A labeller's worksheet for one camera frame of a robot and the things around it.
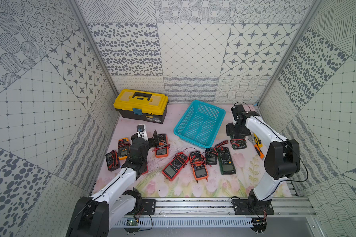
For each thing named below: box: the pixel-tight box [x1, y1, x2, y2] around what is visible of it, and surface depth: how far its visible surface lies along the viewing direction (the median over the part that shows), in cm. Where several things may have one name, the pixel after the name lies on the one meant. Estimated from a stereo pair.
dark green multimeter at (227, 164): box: [217, 147, 237, 176], surface depth 90 cm
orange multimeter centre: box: [188, 150, 209, 181], surface depth 85 cm
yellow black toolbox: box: [113, 88, 169, 124], surface depth 101 cm
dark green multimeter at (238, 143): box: [229, 138, 248, 150], surface depth 89 cm
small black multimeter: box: [205, 147, 218, 166], surface depth 90 cm
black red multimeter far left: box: [105, 150, 121, 172], surface depth 90 cm
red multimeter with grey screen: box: [161, 151, 190, 182], surface depth 85 cm
